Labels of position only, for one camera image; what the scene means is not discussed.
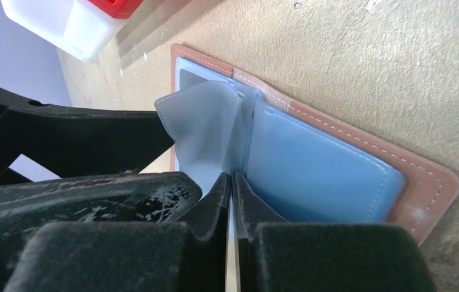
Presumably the red plastic bin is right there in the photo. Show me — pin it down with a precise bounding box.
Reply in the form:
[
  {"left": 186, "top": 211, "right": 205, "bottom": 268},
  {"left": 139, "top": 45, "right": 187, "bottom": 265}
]
[{"left": 88, "top": 0, "right": 144, "bottom": 19}]

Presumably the white plastic bin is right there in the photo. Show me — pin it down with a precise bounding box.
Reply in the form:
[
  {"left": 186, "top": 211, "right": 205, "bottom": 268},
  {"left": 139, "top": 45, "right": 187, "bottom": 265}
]
[{"left": 1, "top": 0, "right": 127, "bottom": 62}]

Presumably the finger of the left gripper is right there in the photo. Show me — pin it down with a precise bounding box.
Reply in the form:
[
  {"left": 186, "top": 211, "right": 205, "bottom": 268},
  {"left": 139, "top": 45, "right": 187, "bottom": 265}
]
[
  {"left": 0, "top": 172, "right": 202, "bottom": 291},
  {"left": 0, "top": 88, "right": 173, "bottom": 185}
]

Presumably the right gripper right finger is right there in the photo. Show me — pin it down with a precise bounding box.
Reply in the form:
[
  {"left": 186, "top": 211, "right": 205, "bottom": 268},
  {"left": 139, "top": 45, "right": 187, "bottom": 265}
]
[{"left": 233, "top": 173, "right": 436, "bottom": 291}]

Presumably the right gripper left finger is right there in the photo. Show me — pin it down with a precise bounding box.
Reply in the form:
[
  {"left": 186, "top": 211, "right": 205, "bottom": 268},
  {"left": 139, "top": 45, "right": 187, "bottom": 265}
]
[{"left": 5, "top": 173, "right": 231, "bottom": 291}]

